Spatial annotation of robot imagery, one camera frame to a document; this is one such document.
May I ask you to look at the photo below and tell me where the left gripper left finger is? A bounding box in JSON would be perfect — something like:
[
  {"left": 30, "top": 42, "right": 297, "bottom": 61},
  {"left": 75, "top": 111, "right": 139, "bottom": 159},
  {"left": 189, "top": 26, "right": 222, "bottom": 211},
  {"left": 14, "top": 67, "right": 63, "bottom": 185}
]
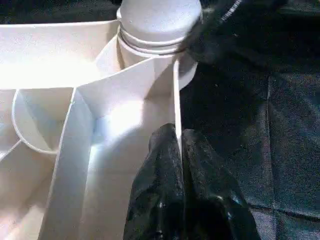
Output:
[{"left": 123, "top": 123, "right": 187, "bottom": 240}]

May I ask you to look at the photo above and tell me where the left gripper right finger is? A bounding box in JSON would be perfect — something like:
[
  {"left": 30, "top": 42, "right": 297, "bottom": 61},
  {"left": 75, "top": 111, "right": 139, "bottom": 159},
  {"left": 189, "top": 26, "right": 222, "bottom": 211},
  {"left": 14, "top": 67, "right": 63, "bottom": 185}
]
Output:
[{"left": 181, "top": 128, "right": 261, "bottom": 240}]

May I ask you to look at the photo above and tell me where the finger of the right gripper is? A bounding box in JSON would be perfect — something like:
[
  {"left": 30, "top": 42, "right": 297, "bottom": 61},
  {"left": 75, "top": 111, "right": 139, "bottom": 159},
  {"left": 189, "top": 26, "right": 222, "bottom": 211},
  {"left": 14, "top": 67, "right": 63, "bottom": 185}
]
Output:
[{"left": 177, "top": 0, "right": 253, "bottom": 67}]

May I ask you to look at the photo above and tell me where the white plastic table leg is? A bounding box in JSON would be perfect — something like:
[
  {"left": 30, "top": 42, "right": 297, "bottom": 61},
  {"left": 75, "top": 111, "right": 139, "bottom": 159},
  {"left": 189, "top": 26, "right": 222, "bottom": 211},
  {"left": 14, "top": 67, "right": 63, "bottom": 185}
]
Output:
[{"left": 116, "top": 0, "right": 204, "bottom": 58}]

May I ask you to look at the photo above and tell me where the white plastic table top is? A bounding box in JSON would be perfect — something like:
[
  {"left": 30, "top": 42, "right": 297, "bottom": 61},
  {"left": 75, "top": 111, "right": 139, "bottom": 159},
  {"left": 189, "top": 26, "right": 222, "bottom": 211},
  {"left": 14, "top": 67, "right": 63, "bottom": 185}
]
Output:
[{"left": 0, "top": 19, "right": 199, "bottom": 240}]

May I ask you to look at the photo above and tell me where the black table mat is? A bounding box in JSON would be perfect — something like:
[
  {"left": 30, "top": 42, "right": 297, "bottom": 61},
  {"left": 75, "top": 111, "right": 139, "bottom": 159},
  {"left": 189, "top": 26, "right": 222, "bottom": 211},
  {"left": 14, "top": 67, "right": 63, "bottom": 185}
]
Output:
[{"left": 0, "top": 0, "right": 320, "bottom": 240}]

